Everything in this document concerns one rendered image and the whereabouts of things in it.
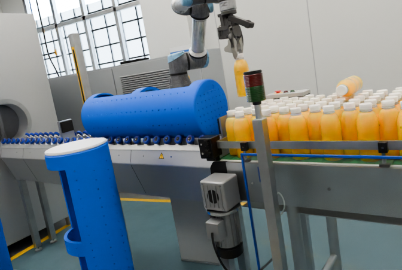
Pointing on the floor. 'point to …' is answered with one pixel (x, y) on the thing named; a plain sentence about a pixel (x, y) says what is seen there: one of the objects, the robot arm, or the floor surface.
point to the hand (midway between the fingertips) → (238, 55)
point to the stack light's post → (270, 193)
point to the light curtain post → (79, 66)
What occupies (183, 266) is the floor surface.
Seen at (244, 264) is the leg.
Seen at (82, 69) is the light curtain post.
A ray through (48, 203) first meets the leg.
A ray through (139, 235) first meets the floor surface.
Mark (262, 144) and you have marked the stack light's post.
